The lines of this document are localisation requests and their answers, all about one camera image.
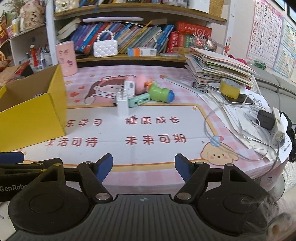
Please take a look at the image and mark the yellow cardboard box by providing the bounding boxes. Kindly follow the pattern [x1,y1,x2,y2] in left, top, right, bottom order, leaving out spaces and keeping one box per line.
[1,65,67,152]

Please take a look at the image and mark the alphabet wall poster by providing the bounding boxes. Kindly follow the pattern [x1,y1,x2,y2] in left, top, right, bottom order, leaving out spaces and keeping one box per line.
[246,1,283,69]

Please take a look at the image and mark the white quilted pearl handbag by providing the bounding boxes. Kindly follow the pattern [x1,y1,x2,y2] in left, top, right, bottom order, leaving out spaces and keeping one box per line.
[93,30,118,58]

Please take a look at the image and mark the wooden bookshelf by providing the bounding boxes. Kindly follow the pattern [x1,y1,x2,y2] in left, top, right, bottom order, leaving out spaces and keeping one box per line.
[46,1,230,68]

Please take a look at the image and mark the green dinosaur toy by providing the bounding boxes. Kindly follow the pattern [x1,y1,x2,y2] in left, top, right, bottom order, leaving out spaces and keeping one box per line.
[148,83,175,103]

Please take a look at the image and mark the grey sofa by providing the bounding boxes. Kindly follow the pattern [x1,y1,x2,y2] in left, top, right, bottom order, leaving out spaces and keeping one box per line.
[251,66,296,124]

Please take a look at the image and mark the stack of papers and books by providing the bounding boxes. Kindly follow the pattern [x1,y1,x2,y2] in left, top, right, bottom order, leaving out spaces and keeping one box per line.
[185,47,258,90]

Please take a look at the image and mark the black power adapter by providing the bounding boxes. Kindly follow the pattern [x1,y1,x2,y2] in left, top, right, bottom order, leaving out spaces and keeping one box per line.
[256,109,275,131]

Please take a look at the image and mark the black phone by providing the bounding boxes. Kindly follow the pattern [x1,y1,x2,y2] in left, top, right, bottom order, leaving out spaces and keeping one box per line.
[222,94,254,104]

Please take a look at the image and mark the white cable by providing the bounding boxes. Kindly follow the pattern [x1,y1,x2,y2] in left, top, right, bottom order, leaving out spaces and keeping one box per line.
[203,89,282,172]

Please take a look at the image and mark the pink plush heart clip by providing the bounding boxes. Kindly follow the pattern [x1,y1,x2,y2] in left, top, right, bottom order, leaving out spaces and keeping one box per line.
[125,74,153,95]

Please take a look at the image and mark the red fortune god decoration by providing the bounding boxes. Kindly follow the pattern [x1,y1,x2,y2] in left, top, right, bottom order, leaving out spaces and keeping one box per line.
[0,15,11,72]

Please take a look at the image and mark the pink cartoon desk mat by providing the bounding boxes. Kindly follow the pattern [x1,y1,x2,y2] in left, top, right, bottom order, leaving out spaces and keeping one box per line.
[22,65,292,190]

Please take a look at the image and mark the yellow tape roll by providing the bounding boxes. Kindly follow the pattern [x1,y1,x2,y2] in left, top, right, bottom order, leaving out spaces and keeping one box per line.
[219,78,241,99]

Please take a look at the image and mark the blue orange white carton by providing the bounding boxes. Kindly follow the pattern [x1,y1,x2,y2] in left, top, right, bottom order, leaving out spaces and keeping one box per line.
[127,47,157,57]

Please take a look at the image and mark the white charger plug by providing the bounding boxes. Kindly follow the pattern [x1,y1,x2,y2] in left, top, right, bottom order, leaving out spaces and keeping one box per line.
[116,88,128,118]

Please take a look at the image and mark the floral rabbit doll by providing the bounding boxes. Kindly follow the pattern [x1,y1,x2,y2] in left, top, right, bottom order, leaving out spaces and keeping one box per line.
[20,1,45,32]

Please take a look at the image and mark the mint green stapler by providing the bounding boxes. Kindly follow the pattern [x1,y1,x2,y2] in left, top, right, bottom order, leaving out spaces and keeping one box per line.
[128,93,151,108]

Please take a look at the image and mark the white cubby shelf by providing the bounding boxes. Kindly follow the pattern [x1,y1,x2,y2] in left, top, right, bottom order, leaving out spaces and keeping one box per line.
[9,24,49,65]

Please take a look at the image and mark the red dictionary books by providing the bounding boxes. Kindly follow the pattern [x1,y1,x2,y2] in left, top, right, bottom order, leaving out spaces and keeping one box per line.
[166,22,212,55]

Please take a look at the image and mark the row of shelf books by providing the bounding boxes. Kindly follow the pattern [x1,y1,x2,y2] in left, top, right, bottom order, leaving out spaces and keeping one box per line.
[56,18,174,56]

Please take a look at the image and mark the pink cylindrical pen holder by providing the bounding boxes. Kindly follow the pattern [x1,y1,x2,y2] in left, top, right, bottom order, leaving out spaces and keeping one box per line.
[56,41,78,77]

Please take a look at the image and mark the white power strip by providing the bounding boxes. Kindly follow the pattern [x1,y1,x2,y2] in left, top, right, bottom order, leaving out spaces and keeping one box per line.
[270,107,286,145]

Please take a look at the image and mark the strawberry topped ruler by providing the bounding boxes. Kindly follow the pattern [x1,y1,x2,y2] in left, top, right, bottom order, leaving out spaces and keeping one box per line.
[159,75,203,95]

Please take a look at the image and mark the white staples box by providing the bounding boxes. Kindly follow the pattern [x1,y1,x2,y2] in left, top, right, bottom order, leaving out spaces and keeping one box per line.
[124,80,135,98]

